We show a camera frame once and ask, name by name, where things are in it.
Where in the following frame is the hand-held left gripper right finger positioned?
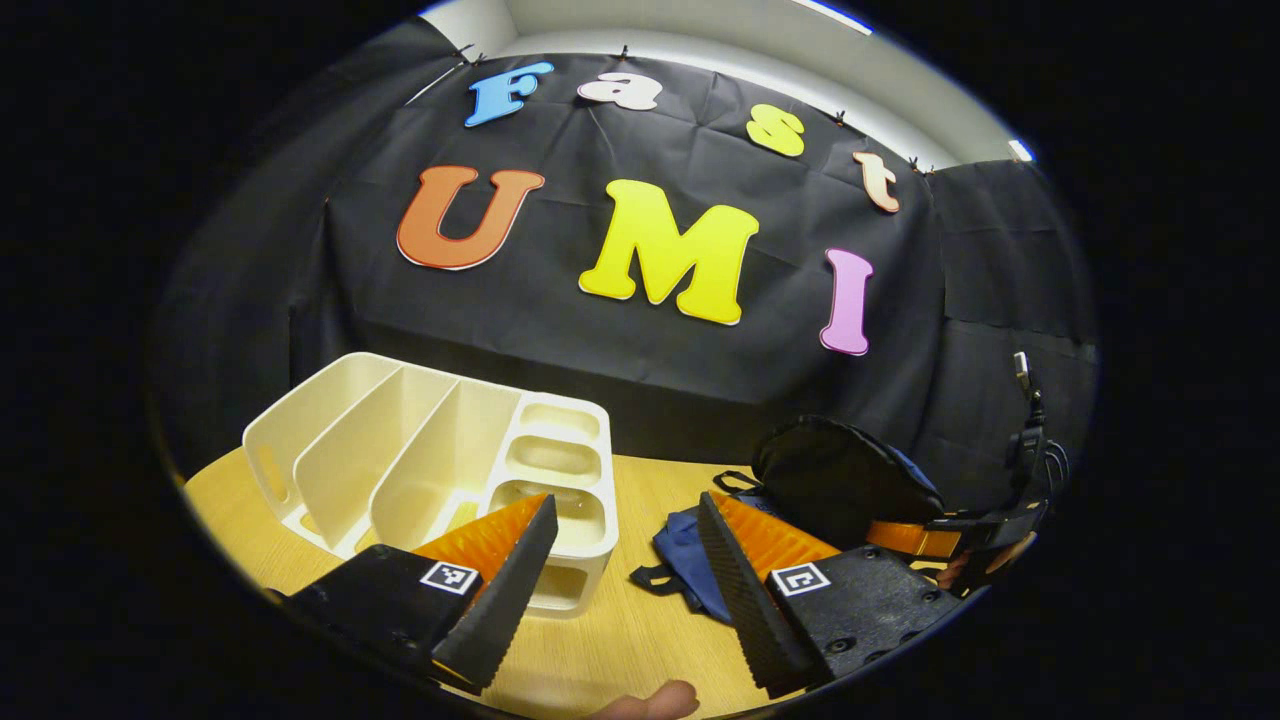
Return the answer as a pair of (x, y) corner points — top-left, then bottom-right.
(697, 490), (966, 699)

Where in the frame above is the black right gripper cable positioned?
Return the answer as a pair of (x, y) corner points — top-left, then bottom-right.
(1040, 440), (1071, 501)

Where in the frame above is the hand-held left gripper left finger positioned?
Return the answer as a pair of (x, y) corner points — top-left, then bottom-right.
(265, 493), (559, 696)

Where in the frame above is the blue schoolbag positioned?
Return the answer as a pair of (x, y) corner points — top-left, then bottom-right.
(630, 415), (946, 626)

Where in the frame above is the white bookshelf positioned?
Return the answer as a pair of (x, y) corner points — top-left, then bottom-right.
(242, 352), (619, 619)

